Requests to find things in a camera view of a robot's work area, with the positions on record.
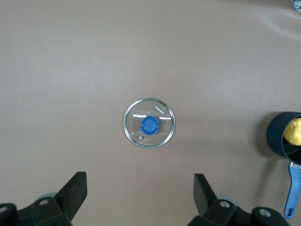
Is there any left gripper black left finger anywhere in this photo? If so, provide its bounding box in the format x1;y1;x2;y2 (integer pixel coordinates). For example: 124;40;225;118
17;172;88;226

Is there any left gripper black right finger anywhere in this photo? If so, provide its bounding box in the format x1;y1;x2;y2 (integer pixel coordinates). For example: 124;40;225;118
188;173;253;226

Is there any glass lid with blue knob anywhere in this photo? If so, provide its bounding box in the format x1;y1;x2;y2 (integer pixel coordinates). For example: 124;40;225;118
123;98;176;149

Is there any yellow potato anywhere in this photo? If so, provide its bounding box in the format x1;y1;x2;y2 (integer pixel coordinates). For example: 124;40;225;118
283;117;301;146

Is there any brown table mat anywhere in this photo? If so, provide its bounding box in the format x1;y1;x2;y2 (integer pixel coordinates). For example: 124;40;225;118
0;0;301;226

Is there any black pot with blue handle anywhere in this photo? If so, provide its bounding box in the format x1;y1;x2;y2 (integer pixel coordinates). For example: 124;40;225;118
266;112;301;219

